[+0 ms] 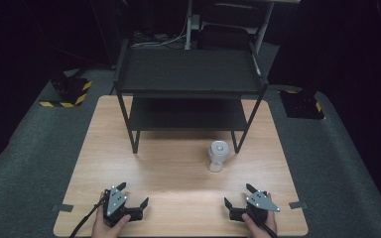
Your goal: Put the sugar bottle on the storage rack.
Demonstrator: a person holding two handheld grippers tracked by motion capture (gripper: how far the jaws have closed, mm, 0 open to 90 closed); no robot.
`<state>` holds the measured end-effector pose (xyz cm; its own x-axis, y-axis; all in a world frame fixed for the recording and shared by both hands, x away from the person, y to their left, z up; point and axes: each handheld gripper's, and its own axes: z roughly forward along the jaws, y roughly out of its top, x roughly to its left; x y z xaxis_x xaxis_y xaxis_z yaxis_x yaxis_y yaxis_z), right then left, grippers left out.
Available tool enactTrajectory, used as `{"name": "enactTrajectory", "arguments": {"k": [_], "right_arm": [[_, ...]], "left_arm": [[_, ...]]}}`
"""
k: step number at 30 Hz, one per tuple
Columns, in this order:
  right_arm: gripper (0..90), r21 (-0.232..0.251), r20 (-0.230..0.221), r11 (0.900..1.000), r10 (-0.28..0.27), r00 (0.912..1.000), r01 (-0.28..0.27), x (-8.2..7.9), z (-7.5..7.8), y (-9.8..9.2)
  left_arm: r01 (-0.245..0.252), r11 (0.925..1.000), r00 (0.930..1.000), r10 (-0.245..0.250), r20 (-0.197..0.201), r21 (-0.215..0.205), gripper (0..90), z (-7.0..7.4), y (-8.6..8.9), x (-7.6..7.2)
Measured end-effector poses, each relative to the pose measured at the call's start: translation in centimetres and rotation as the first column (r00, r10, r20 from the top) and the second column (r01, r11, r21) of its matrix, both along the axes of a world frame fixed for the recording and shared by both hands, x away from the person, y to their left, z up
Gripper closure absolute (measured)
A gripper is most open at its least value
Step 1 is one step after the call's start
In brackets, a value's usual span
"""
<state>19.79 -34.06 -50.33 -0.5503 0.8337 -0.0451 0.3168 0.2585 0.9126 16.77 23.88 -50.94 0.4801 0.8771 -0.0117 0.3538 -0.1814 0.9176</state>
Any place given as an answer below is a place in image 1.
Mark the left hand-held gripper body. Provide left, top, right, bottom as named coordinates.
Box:
left=102, top=185, right=145, bottom=228

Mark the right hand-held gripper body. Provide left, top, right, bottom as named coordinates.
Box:
left=228, top=189, right=282, bottom=224

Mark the clear bottle with silver cap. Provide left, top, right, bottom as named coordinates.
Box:
left=206, top=140, right=230, bottom=174

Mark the black two-tier shelf rack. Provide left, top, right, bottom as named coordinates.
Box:
left=113, top=39, right=270, bottom=155

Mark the person's right hand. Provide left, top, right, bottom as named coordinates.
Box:
left=241, top=192, right=278, bottom=238

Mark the person's left hand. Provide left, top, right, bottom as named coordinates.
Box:
left=90, top=192, right=132, bottom=238

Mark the grey tape strip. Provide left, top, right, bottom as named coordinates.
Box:
left=52, top=203, right=75, bottom=213
left=289, top=200, right=309, bottom=210

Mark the black yellow striped stand base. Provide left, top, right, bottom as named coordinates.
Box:
left=39, top=76, right=93, bottom=109
left=278, top=88, right=326, bottom=120

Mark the black chair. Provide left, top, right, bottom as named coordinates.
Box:
left=197, top=2, right=263, bottom=52

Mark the white metal stand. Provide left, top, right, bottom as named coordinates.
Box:
left=184, top=0, right=302, bottom=52

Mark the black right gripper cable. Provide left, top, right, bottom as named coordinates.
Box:
left=258, top=221, right=279, bottom=238

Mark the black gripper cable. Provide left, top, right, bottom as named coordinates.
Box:
left=68, top=196, right=109, bottom=238
left=258, top=221, right=279, bottom=238

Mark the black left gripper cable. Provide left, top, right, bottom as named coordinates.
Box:
left=68, top=196, right=109, bottom=238

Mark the white cable bundle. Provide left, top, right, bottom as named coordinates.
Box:
left=131, top=19, right=189, bottom=49

